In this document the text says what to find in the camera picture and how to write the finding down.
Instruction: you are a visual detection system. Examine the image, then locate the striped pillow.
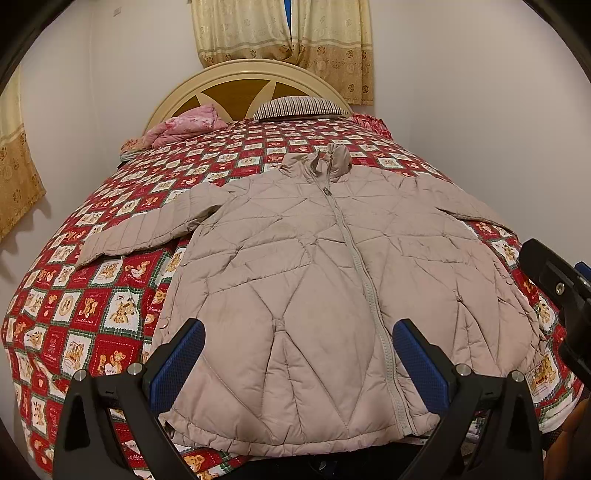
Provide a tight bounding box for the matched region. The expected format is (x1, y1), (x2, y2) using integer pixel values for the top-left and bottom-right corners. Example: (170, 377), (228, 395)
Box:
(252, 96), (345, 121)

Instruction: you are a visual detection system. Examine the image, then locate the beige patterned window curtain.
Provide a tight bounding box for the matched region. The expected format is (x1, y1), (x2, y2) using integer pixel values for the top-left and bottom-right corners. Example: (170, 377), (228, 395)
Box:
(190, 0), (375, 106)

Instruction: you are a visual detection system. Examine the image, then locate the red teddy-bear patchwork bedspread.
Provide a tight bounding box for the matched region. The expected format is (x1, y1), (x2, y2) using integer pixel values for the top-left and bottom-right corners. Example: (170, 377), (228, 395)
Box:
(2, 118), (583, 479)

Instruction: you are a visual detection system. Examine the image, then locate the beige quilted puffer jacket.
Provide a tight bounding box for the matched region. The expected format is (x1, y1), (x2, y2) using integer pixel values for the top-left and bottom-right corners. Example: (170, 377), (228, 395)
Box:
(78, 145), (544, 456)

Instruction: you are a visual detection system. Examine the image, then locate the red cloth by pillow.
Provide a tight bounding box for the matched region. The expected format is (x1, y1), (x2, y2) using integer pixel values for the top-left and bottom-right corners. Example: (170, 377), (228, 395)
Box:
(349, 112), (393, 140)

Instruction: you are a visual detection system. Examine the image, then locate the cream and brown headboard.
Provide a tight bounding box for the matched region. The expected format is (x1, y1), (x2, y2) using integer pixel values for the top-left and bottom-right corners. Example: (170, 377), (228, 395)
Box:
(145, 59), (353, 130)

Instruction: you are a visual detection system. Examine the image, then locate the beige curtain at left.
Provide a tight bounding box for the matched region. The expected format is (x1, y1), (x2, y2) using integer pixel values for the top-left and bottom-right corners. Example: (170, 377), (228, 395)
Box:
(0, 67), (46, 239)

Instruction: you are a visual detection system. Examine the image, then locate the pink folded blanket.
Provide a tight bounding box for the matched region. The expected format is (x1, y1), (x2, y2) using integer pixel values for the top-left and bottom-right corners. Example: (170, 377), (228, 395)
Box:
(120, 104), (228, 154)

